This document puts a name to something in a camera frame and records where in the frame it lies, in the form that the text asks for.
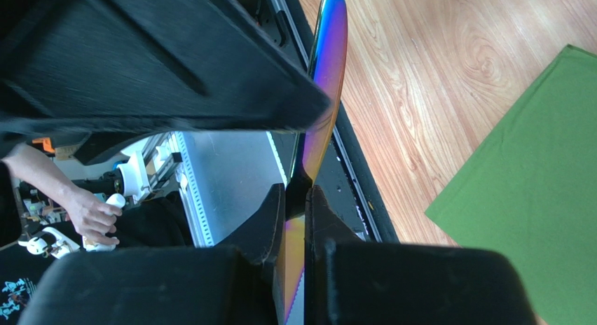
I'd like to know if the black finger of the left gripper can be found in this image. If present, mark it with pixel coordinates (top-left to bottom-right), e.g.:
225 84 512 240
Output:
1 0 330 150

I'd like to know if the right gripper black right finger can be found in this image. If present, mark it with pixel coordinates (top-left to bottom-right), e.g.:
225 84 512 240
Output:
304 186 371 324

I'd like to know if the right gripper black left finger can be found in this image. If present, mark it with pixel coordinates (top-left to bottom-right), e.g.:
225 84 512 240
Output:
218 184 285 324

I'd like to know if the iridescent rainbow table knife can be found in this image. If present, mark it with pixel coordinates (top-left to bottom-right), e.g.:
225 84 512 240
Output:
283 0 348 324

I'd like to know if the green paper napkin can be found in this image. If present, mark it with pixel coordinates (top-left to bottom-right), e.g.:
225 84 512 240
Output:
426 45 596 324

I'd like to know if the operator's bare forearm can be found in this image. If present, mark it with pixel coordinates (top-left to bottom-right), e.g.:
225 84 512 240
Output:
1 144 82 207

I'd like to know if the operator's bare hand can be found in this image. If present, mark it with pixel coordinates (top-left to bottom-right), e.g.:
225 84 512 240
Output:
62 188 122 245

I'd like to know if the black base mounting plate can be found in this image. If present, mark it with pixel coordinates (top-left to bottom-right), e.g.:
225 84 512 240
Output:
266 0 399 243

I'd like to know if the white teleoperation handle device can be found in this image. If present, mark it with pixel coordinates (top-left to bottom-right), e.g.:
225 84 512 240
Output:
18 194 125 259

